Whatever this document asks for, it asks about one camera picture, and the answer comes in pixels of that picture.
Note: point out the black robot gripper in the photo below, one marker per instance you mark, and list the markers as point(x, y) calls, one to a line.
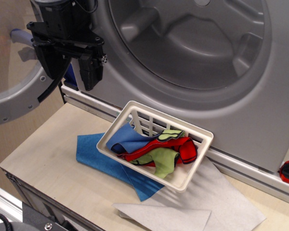
point(64, 29)

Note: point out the grey round machine door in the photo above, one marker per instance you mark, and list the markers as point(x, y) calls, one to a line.
point(22, 77)

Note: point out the grey toy washing machine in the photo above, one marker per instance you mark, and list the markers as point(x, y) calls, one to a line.
point(222, 65)

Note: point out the light green cloth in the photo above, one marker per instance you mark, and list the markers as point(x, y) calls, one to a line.
point(163, 158)

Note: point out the blue block under machine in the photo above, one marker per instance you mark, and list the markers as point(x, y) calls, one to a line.
point(69, 76)

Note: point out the blue felt mat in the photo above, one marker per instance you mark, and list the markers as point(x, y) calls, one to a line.
point(88, 154)

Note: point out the aluminium profile rail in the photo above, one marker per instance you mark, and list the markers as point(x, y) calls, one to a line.
point(269, 182)

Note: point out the red cloth with dark trim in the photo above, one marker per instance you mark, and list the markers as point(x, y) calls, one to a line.
point(184, 146)

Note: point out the blue cloth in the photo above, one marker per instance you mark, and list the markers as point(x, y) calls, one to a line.
point(127, 140)

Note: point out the white plastic laundry basket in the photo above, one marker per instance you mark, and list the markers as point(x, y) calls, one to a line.
point(149, 122)

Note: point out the grey felt mat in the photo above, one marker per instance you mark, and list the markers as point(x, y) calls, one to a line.
point(210, 203)

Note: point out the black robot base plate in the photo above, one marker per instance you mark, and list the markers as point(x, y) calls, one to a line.
point(34, 221)

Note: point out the blue handle behind door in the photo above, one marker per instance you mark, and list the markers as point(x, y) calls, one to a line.
point(21, 36)

